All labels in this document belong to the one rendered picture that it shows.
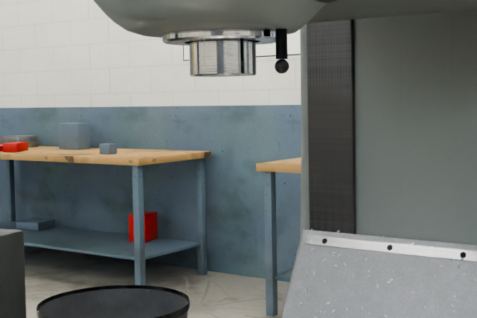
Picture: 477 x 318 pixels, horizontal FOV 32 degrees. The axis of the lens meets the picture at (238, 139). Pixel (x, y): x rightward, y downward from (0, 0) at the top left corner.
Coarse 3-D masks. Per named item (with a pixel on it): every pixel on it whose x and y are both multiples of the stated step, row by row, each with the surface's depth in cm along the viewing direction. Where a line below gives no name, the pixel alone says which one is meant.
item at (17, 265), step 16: (0, 240) 82; (16, 240) 84; (0, 256) 82; (16, 256) 84; (0, 272) 82; (16, 272) 84; (0, 288) 82; (16, 288) 84; (0, 304) 82; (16, 304) 84
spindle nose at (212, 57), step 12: (192, 48) 58; (204, 48) 57; (216, 48) 56; (228, 48) 56; (240, 48) 57; (252, 48) 58; (192, 60) 58; (204, 60) 57; (216, 60) 57; (228, 60) 57; (240, 60) 57; (252, 60) 58; (192, 72) 58; (204, 72) 57; (216, 72) 57; (228, 72) 57; (240, 72) 57; (252, 72) 58
